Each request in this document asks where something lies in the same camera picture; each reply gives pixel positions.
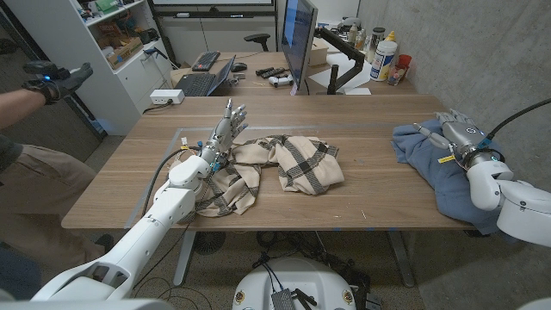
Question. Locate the person's black gloved hand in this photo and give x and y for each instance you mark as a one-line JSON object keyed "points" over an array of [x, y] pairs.
{"points": [[58, 84]]}

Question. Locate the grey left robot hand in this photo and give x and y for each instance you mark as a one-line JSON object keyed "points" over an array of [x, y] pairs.
{"points": [[224, 135]]}

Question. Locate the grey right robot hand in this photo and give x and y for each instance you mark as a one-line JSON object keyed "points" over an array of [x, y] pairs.
{"points": [[465, 135]]}

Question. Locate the person's bare forearm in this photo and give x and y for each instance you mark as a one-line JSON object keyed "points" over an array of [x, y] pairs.
{"points": [[17, 105]]}

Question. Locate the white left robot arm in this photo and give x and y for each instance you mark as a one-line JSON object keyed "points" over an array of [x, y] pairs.
{"points": [[150, 228]]}

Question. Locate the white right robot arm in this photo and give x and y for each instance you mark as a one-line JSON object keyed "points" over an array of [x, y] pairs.
{"points": [[525, 211]]}

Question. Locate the blue hoodie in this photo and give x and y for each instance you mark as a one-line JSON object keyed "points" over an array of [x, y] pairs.
{"points": [[447, 189]]}

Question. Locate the beige plaid scarf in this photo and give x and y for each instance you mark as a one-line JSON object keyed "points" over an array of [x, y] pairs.
{"points": [[305, 168]]}

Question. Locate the black laptop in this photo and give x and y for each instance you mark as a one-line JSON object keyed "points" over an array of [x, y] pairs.
{"points": [[198, 84]]}

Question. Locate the black computer mouse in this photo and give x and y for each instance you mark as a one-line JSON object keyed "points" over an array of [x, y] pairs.
{"points": [[239, 67]]}

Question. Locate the white power strip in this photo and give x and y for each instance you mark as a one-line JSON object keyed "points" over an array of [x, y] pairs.
{"points": [[165, 96]]}

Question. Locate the white shelf cabinet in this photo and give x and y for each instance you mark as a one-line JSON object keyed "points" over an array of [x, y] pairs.
{"points": [[129, 82]]}

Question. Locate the cardboard box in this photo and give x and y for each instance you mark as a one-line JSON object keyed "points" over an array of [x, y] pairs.
{"points": [[125, 51]]}

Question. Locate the black remote control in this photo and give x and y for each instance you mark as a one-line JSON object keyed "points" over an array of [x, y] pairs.
{"points": [[277, 72], [263, 71]]}

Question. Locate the black keyboard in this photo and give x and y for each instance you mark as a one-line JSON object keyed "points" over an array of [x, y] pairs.
{"points": [[206, 61]]}

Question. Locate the white game controller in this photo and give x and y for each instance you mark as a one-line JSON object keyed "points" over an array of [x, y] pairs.
{"points": [[280, 80]]}

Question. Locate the clear plastic cup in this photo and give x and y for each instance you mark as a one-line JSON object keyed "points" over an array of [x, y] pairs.
{"points": [[396, 76]]}

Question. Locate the red cup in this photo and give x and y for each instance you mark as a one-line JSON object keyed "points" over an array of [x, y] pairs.
{"points": [[404, 60]]}

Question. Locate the black office chair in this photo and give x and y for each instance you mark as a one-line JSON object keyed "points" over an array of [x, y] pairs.
{"points": [[257, 39]]}

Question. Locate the person body beige trousers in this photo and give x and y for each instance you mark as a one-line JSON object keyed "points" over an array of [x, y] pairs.
{"points": [[43, 189]]}

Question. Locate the white low cabinet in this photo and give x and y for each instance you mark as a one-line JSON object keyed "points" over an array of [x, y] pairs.
{"points": [[189, 34]]}

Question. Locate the white paper sheets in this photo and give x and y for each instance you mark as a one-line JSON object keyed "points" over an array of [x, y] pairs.
{"points": [[318, 78]]}

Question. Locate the white wipes canister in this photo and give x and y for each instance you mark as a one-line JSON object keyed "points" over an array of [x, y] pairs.
{"points": [[382, 60]]}

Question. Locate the black computer monitor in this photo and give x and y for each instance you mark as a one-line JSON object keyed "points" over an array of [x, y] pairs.
{"points": [[297, 39]]}

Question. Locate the yellow capped bottle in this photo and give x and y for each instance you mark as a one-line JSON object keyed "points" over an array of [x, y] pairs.
{"points": [[391, 36]]}

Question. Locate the grey table leg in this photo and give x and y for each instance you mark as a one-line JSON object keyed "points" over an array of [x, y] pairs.
{"points": [[401, 258], [184, 258]]}

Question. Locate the jar with black lid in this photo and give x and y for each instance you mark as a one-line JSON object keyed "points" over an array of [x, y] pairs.
{"points": [[375, 39]]}

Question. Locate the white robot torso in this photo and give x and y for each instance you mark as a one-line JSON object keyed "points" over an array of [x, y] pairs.
{"points": [[297, 275]]}

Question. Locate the whiteboard with black frame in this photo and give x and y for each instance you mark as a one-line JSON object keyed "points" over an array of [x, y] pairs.
{"points": [[211, 1]]}

